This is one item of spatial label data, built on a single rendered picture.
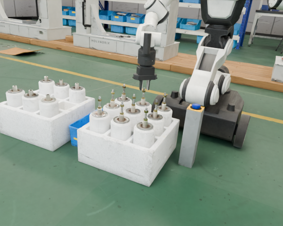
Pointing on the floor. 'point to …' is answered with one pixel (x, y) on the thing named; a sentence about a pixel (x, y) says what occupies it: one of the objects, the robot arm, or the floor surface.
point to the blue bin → (77, 128)
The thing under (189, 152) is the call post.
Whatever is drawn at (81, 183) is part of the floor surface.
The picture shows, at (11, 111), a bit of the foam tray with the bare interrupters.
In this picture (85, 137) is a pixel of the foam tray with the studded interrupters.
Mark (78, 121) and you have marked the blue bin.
